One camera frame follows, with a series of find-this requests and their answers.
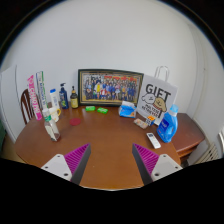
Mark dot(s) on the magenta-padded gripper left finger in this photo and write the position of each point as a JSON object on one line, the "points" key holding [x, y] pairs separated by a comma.
{"points": [[77, 159]]}

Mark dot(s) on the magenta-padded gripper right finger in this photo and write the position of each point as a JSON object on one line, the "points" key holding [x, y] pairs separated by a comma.
{"points": [[146, 159]]}

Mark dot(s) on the clear green-labelled drink bottle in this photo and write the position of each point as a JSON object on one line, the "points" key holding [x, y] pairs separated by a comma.
{"points": [[52, 129]]}

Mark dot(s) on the white remote control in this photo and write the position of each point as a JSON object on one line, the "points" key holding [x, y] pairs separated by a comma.
{"points": [[153, 140]]}

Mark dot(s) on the small clear snack packet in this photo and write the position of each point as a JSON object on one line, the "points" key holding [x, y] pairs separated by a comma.
{"points": [[140, 123]]}

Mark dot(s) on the flat round red coaster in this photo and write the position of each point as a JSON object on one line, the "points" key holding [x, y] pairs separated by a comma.
{"points": [[75, 121]]}

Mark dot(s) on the small orange blue box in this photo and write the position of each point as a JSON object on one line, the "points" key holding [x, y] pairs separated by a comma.
{"points": [[151, 120]]}

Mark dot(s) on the blue detergent bottle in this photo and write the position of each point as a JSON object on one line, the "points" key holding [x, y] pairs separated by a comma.
{"points": [[167, 126]]}

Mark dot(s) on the brown wooden side cabinet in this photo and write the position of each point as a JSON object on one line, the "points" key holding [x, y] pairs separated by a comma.
{"points": [[188, 133]]}

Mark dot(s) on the white yellow-rimmed mug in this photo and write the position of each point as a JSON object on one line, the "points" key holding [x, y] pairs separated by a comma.
{"points": [[56, 114]]}

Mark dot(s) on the blue tissue pack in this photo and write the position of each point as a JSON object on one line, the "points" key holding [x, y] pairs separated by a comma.
{"points": [[127, 110]]}

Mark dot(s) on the green soap packet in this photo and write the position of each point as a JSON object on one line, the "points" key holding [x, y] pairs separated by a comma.
{"points": [[102, 110], [90, 108]]}

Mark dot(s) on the amber yellow-labelled pump bottle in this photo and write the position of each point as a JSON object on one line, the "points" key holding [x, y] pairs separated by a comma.
{"points": [[74, 100]]}

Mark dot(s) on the dark blue pump bottle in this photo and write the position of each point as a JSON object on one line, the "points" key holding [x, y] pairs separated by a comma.
{"points": [[63, 99]]}

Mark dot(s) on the white printed gift bag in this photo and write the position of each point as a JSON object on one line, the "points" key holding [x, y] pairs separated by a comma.
{"points": [[158, 98]]}

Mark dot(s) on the white radiator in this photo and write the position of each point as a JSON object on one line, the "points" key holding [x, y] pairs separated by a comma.
{"points": [[208, 154]]}

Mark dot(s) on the white blue-capped lotion bottle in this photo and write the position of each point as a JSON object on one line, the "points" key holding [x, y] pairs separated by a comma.
{"points": [[54, 98]]}

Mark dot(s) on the brown wooden chair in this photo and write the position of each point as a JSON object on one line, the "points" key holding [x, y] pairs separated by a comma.
{"points": [[25, 106]]}

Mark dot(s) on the pink shuttlecock tube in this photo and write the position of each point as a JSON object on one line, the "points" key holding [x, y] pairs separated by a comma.
{"points": [[33, 98]]}

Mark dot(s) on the white green shuttlecock tube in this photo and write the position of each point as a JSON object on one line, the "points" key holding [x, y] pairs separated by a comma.
{"points": [[41, 90]]}

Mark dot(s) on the framed group photo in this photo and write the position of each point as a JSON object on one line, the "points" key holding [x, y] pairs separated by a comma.
{"points": [[110, 87]]}

